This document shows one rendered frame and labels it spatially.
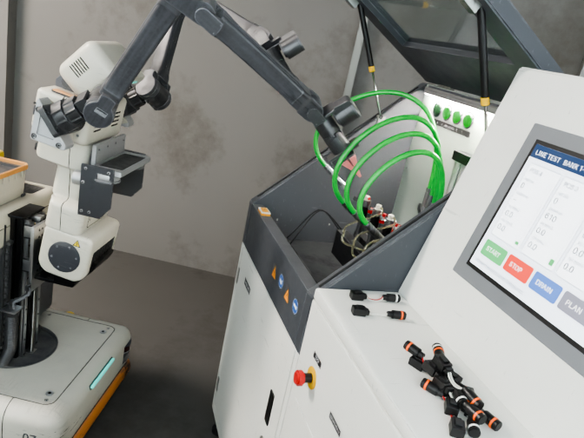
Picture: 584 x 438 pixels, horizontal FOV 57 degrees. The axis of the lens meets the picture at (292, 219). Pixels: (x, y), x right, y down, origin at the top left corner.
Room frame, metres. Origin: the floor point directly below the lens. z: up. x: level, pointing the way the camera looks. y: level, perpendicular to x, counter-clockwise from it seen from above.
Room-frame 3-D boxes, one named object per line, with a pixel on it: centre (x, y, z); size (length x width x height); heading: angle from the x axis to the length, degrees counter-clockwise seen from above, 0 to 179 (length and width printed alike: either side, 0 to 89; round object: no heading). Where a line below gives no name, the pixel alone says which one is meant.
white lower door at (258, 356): (1.49, 0.03, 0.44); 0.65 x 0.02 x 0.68; 20
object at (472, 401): (0.83, -0.33, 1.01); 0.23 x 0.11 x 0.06; 20
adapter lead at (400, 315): (1.07, -0.23, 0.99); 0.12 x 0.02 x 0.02; 101
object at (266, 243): (1.49, 0.02, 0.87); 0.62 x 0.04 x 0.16; 20
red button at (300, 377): (1.05, -0.10, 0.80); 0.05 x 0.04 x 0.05; 20
